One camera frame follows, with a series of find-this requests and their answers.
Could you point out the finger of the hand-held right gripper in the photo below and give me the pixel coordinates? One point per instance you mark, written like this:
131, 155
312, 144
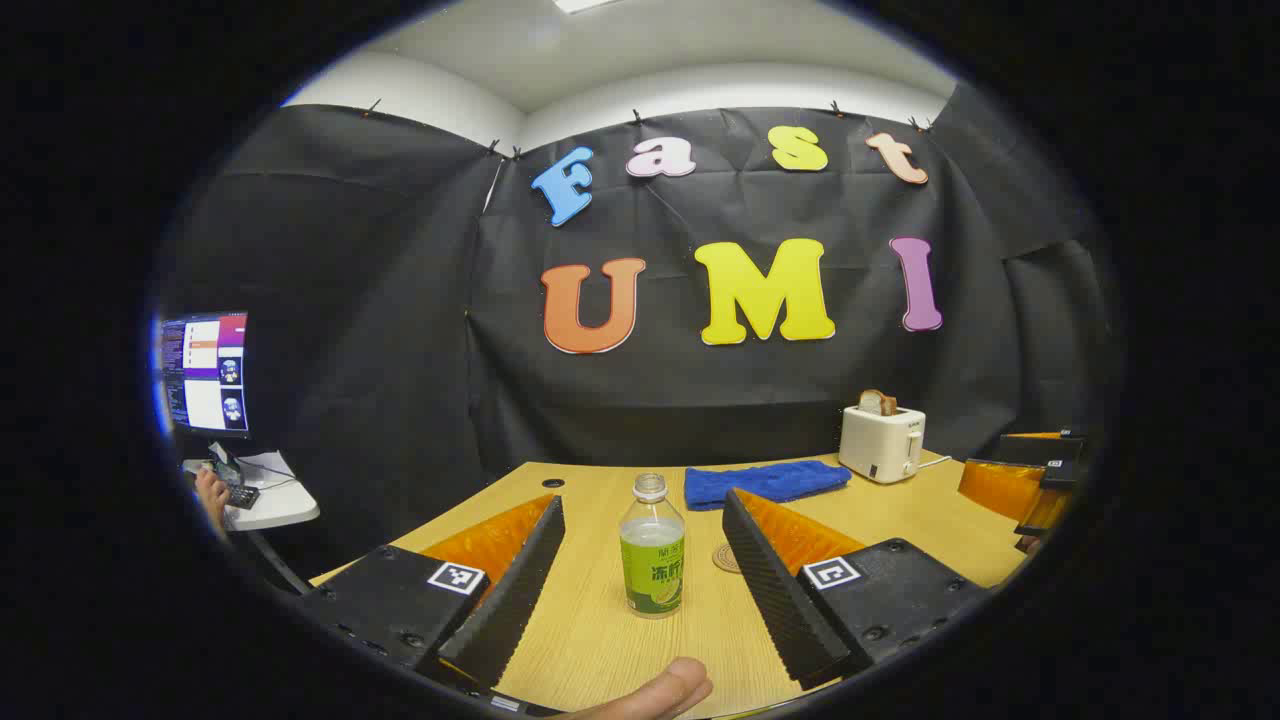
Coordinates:
1045, 450
1000, 485

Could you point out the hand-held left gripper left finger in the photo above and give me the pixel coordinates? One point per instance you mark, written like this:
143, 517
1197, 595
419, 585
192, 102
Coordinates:
515, 590

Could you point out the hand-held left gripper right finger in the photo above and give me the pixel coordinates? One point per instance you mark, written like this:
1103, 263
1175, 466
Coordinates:
770, 590

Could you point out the round brown coaster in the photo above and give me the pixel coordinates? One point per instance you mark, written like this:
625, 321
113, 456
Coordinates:
724, 558

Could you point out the green label water bottle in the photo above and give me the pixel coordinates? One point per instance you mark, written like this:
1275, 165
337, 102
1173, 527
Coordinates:
652, 570

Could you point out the blue towel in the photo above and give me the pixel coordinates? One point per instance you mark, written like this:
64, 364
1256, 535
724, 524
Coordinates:
765, 483

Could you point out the white toaster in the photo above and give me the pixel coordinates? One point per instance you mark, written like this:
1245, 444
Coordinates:
880, 445

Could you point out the bread slice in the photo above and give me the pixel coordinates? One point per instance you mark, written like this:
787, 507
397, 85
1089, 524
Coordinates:
878, 403

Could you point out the white side table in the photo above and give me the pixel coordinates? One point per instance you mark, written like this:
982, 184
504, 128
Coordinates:
280, 500

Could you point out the black keyboard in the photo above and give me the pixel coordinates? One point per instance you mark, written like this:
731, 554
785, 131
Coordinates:
241, 494

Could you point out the computer monitor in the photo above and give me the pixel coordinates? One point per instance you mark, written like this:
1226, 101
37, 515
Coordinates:
205, 372

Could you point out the ceiling light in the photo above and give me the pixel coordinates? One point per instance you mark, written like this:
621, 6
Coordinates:
585, 4

